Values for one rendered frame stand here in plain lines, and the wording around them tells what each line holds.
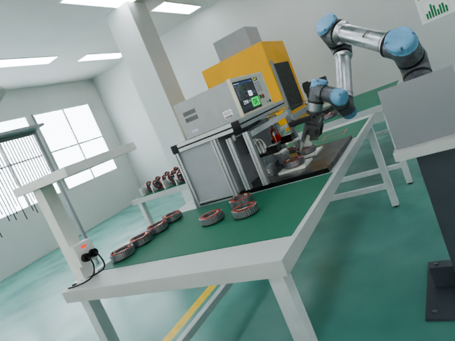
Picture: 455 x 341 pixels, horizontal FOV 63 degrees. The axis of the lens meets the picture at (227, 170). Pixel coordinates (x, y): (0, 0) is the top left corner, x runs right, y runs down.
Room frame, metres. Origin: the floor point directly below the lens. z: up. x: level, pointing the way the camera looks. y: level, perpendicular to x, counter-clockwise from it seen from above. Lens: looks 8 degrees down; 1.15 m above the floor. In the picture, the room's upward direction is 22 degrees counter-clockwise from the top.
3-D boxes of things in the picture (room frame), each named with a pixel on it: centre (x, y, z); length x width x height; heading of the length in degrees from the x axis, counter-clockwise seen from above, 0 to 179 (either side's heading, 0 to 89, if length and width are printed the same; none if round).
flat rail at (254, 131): (2.06, -0.32, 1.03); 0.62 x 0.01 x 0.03; 148
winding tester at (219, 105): (2.19, -0.13, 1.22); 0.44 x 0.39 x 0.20; 148
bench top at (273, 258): (2.14, -0.19, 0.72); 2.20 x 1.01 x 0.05; 148
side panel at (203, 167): (1.95, 0.11, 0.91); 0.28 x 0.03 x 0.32; 58
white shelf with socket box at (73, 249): (1.55, 0.57, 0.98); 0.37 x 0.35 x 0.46; 148
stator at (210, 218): (1.60, 0.14, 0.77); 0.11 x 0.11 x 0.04
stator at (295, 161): (1.91, -0.34, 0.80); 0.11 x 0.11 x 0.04
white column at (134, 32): (6.20, 0.53, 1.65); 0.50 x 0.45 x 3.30; 58
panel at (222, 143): (2.14, -0.19, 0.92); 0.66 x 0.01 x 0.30; 148
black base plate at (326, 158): (2.02, -0.39, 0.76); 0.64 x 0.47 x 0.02; 148
